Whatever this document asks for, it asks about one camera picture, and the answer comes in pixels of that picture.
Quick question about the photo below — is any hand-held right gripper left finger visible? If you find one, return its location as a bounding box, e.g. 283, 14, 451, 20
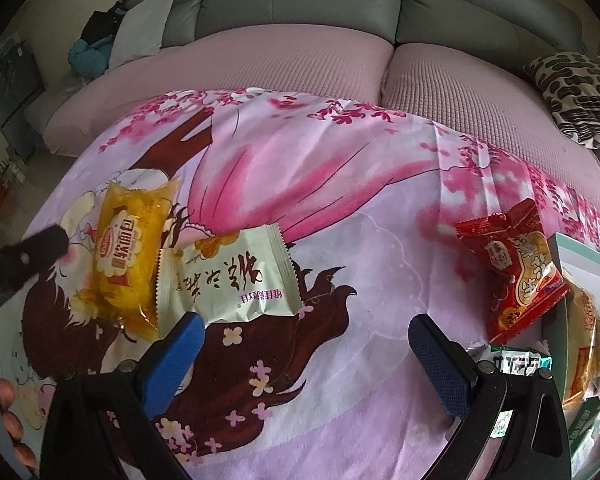
40, 312, 206, 480

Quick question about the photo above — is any red snack packet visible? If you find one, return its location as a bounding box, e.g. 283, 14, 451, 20
455, 197, 568, 346

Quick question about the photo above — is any pink sofa seat cushion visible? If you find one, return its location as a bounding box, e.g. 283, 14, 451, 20
382, 42, 600, 201
42, 30, 396, 158

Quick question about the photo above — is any dark cabinet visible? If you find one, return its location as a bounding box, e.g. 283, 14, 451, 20
0, 32, 46, 131

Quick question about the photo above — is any teal cloth item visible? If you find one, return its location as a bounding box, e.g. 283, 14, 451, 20
67, 40, 113, 78

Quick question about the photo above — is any black white patterned pillow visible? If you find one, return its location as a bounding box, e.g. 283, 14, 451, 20
522, 51, 600, 151

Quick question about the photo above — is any orange snack packet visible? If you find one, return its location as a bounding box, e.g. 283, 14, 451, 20
560, 270, 600, 411

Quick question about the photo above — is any green biscuit packet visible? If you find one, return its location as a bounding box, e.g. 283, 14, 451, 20
567, 397, 600, 466

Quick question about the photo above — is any white green snack packet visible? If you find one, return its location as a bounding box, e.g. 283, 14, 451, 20
472, 340, 553, 376

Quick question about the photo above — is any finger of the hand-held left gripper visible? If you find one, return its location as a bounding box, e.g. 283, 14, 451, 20
0, 225, 71, 321

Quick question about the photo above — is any pale green box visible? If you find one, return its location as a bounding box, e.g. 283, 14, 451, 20
540, 232, 600, 480

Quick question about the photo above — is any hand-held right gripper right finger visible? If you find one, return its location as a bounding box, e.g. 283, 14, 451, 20
409, 314, 573, 480

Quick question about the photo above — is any pink printed blanket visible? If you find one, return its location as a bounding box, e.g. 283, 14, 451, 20
0, 87, 600, 480

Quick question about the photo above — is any cream calligraphy snack packet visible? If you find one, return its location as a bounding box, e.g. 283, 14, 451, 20
155, 222, 303, 326

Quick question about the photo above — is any yellow cake packet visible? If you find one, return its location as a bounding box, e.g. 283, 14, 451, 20
67, 177, 181, 341

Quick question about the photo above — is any person's left hand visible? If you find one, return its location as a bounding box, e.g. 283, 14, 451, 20
0, 379, 39, 470

